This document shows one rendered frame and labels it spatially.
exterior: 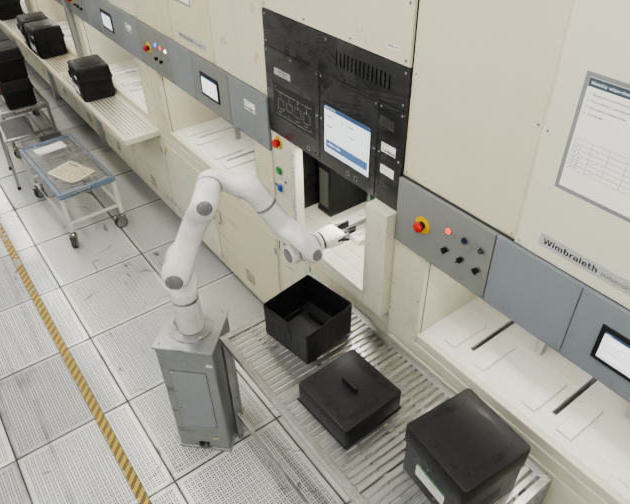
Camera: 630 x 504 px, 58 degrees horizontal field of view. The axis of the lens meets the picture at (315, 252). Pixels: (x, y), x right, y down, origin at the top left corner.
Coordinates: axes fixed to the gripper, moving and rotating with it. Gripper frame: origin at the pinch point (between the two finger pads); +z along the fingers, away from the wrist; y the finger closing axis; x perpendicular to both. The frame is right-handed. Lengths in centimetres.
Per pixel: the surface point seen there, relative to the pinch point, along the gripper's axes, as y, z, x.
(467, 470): 101, -36, -18
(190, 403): -21, -78, -81
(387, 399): 59, -29, -33
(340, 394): 47, -42, -33
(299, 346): 16, -39, -35
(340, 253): -18.8, 11.3, -32.0
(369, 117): 8, 2, 53
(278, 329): 3, -41, -34
